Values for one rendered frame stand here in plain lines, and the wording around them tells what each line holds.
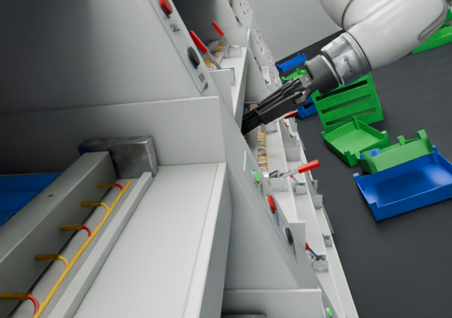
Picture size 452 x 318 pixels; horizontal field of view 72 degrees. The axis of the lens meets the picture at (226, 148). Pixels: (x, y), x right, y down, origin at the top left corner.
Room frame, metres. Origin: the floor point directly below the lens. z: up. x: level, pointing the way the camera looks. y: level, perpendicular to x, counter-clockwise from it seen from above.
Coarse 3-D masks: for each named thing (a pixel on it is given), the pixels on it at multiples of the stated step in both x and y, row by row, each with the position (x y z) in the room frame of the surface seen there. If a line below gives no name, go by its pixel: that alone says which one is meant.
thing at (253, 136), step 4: (252, 104) 0.88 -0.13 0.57; (256, 104) 0.87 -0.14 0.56; (252, 108) 0.84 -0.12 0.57; (256, 128) 0.68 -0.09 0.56; (252, 132) 0.66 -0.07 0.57; (256, 132) 0.66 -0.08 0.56; (264, 132) 0.69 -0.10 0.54; (252, 136) 0.64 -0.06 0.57; (256, 136) 0.64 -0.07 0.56; (264, 136) 0.66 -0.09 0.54; (252, 140) 0.62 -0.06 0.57; (256, 140) 0.62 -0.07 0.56; (264, 140) 0.65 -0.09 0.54; (252, 144) 0.60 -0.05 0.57; (256, 144) 0.60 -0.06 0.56; (252, 148) 0.58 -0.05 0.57; (256, 148) 0.58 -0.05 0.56; (252, 152) 0.56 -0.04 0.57; (256, 152) 0.56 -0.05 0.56; (256, 156) 0.54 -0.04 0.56; (256, 160) 0.53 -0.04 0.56; (260, 168) 0.52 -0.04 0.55; (264, 168) 0.52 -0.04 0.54
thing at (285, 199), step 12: (252, 96) 0.90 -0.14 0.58; (264, 96) 0.89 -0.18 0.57; (276, 132) 0.70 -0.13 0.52; (264, 144) 0.65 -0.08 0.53; (276, 144) 0.63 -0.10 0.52; (264, 156) 0.59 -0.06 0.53; (276, 156) 0.58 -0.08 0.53; (276, 168) 0.53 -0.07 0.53; (288, 180) 0.48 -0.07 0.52; (276, 192) 0.45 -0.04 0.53; (288, 192) 0.44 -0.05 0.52; (288, 204) 0.41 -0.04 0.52; (288, 216) 0.38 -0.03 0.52; (300, 228) 0.30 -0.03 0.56; (300, 240) 0.31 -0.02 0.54
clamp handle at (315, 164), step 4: (316, 160) 0.45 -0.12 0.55; (304, 164) 0.45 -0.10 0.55; (308, 164) 0.45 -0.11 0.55; (312, 164) 0.44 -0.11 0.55; (316, 164) 0.44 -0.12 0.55; (300, 168) 0.45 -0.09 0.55; (304, 168) 0.44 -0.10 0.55; (308, 168) 0.44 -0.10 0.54; (312, 168) 0.44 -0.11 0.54; (288, 172) 0.46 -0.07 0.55; (292, 172) 0.45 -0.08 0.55; (296, 172) 0.45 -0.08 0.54; (300, 172) 0.45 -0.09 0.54; (276, 176) 0.46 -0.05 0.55; (280, 176) 0.46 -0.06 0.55; (284, 176) 0.46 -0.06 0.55; (288, 176) 0.45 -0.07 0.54
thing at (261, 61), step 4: (256, 56) 1.57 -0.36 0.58; (260, 56) 1.56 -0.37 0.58; (264, 56) 1.56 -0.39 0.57; (256, 60) 1.39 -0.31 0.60; (260, 60) 1.56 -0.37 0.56; (264, 60) 1.56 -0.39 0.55; (260, 64) 1.56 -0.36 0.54; (264, 64) 1.56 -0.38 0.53; (264, 68) 1.40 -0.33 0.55; (264, 72) 1.38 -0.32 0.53; (264, 76) 1.33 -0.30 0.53; (268, 76) 1.32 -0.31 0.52; (268, 80) 1.25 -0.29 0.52; (268, 84) 0.98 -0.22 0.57; (272, 84) 0.97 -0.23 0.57; (272, 88) 0.98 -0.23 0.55
